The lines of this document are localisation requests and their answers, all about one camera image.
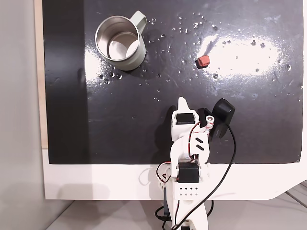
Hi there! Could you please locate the black rectangular table mat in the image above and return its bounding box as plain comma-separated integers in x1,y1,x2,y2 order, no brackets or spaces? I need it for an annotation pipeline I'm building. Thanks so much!
42,0,303,165

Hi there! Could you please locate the black power cable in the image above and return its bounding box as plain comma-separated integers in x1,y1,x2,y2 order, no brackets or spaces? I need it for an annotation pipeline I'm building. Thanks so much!
154,200,214,230

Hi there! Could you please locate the light wooden board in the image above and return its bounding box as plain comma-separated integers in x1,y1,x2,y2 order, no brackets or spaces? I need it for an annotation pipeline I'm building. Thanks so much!
34,0,50,150

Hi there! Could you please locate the red cube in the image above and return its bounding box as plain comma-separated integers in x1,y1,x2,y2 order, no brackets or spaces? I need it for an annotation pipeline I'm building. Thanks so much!
196,55,212,69

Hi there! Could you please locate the pale green steel mug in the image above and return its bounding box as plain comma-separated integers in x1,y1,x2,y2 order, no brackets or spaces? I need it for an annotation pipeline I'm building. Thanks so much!
94,10,148,71

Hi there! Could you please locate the black camera cable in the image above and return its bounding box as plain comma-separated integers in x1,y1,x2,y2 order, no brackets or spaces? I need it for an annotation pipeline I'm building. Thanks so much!
171,124,238,230

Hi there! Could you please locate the black camera box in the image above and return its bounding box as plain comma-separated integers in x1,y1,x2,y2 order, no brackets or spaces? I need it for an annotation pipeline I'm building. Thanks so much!
203,98,236,142

